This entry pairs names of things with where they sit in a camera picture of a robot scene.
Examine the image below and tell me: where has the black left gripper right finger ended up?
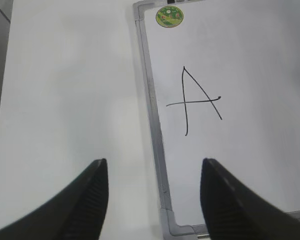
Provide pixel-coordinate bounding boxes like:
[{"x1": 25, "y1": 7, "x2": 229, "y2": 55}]
[{"x1": 200, "y1": 158, "x2": 300, "y2": 240}]

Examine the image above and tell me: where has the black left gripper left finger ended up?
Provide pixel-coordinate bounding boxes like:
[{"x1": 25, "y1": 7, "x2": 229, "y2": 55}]
[{"x1": 0, "y1": 158, "x2": 108, "y2": 240}]

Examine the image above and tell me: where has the white whiteboard with aluminium frame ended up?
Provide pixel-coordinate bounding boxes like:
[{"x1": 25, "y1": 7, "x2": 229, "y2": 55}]
[{"x1": 133, "y1": 0, "x2": 300, "y2": 240}]

